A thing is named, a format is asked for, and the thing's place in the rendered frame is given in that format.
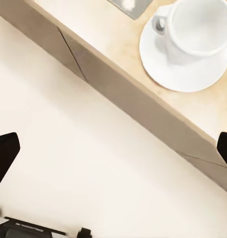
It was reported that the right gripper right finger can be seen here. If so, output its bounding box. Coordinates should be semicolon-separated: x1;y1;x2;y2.
217;132;227;163

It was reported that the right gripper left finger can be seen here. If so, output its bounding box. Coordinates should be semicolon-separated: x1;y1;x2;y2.
0;132;20;183

